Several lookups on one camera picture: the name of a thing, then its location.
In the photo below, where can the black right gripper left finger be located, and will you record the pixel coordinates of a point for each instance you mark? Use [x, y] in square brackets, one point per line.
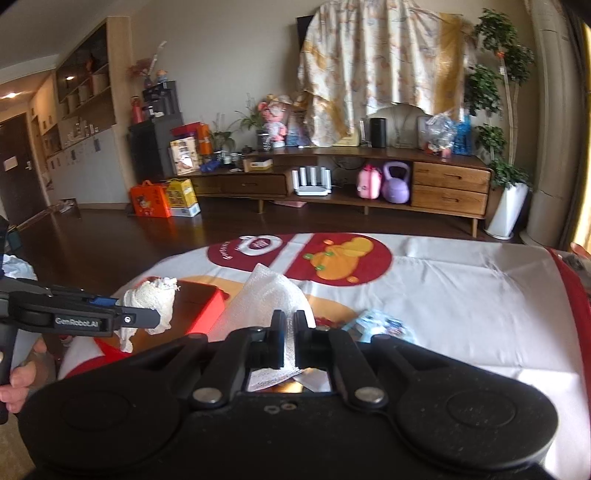
[267, 346]

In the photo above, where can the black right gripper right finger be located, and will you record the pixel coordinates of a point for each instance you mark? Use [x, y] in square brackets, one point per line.
[311, 346]

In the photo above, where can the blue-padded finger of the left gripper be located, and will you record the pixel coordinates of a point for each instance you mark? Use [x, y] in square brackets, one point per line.
[105, 302]

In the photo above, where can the white gauze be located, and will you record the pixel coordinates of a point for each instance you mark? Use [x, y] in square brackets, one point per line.
[157, 294]

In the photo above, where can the white paper tissue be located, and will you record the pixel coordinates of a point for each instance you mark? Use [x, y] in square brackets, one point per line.
[263, 293]

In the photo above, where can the blue printed face mask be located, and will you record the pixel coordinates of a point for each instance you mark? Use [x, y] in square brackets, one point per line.
[375, 322]

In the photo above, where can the person's left hand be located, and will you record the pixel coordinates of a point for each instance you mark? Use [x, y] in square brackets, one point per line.
[35, 372]

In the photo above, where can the red metal tin box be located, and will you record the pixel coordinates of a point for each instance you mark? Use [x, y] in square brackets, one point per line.
[196, 309]

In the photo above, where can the dark wooden door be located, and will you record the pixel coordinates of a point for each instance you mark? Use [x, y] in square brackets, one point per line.
[21, 193]

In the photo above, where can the orange gift bag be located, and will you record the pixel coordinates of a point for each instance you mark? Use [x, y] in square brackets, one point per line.
[149, 200]

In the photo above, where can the yellow carton box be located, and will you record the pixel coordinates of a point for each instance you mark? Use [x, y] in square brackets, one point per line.
[181, 198]

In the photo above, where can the black mini fridge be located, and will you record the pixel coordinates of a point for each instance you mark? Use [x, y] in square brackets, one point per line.
[149, 140]

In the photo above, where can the white wifi router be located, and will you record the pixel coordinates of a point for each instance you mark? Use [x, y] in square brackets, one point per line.
[312, 181]

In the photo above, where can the cartoon printed snack box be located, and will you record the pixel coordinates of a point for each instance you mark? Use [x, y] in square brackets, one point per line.
[184, 155]

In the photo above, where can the purple kettlebell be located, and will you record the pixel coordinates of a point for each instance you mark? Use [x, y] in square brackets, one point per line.
[395, 189]

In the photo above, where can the printed white red tablecloth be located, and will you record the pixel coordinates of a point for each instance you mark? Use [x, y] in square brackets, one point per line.
[516, 310]

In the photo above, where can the wooden TV cabinet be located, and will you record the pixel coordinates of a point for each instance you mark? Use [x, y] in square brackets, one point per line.
[457, 187]

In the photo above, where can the white plant pot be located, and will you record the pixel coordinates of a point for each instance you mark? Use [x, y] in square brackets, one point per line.
[507, 211]

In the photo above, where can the black cylindrical speaker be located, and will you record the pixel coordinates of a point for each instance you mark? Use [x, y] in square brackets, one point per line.
[378, 133]

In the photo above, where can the pink plush doll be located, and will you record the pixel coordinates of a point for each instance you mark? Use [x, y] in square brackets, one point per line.
[274, 110]

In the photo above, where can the clear plastic bag of items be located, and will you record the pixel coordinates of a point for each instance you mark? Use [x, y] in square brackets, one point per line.
[442, 136]

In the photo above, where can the floral cloth over TV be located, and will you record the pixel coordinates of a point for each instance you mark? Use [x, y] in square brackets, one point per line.
[360, 57]

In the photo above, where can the tall green potted tree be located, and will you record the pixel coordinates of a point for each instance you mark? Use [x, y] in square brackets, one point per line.
[493, 89]

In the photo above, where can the wooden wall shelf cabinet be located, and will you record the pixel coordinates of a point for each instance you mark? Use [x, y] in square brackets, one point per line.
[79, 118]

